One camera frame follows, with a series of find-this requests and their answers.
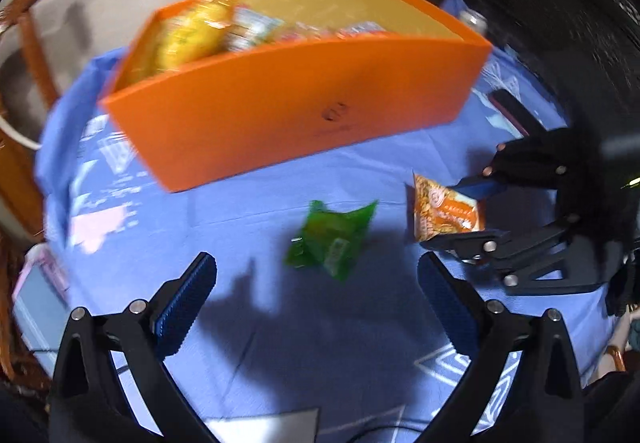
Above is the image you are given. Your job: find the green snack packet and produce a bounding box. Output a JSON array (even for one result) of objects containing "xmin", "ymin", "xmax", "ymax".
[{"xmin": 284, "ymin": 199, "xmax": 380, "ymax": 283}]

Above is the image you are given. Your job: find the blue patterned tablecloth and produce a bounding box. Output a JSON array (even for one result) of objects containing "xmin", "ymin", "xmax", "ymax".
[{"xmin": 32, "ymin": 0, "xmax": 616, "ymax": 443}]

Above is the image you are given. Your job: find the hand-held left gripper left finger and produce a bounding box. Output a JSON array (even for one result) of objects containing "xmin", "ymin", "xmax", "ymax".
[{"xmin": 47, "ymin": 252, "xmax": 221, "ymax": 443}]

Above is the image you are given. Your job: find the white power cable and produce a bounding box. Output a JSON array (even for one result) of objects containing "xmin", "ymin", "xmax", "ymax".
[{"xmin": 0, "ymin": 108, "xmax": 43, "ymax": 151}]

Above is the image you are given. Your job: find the blue striped bag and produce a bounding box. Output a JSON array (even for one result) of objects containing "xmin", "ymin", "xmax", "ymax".
[{"xmin": 10, "ymin": 243, "xmax": 73, "ymax": 354}]

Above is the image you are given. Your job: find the puffy yellow bread packet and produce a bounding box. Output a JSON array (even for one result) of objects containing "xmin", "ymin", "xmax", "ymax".
[{"xmin": 155, "ymin": 0, "xmax": 236, "ymax": 74}]

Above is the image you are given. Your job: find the orange noodle snack packet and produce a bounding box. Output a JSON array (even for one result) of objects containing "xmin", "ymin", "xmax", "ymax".
[{"xmin": 412, "ymin": 171, "xmax": 487, "ymax": 244}]

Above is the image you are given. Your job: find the white drink can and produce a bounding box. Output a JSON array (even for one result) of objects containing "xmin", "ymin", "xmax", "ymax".
[{"xmin": 457, "ymin": 9, "xmax": 488, "ymax": 36}]

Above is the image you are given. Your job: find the white green-edged candy packet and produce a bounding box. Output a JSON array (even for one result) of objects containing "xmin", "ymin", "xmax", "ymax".
[{"xmin": 227, "ymin": 5, "xmax": 286, "ymax": 51}]

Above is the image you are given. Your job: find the orange cardboard box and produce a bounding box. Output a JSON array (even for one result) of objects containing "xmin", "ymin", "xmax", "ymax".
[{"xmin": 97, "ymin": 0, "xmax": 493, "ymax": 194}]

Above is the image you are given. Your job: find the dark carved wooden bench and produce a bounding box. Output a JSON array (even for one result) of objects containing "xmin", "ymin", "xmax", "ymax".
[{"xmin": 415, "ymin": 0, "xmax": 640, "ymax": 154}]

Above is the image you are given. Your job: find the black phone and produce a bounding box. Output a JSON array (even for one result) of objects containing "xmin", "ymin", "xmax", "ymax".
[{"xmin": 489, "ymin": 89, "xmax": 546, "ymax": 138}]

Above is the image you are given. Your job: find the black cable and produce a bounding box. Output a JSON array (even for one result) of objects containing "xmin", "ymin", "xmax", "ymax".
[{"xmin": 345, "ymin": 425, "xmax": 431, "ymax": 443}]

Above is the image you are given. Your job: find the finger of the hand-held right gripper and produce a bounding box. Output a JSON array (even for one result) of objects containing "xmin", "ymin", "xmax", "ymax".
[
  {"xmin": 449, "ymin": 129, "xmax": 581, "ymax": 198},
  {"xmin": 419, "ymin": 215, "xmax": 608, "ymax": 298}
]

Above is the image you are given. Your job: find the carved wooden chair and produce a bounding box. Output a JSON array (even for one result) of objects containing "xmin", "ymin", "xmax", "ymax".
[{"xmin": 0, "ymin": 0, "xmax": 63, "ymax": 244}]

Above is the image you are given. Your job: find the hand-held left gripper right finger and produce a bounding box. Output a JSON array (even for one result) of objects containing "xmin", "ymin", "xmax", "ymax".
[{"xmin": 404, "ymin": 252, "xmax": 586, "ymax": 443}]

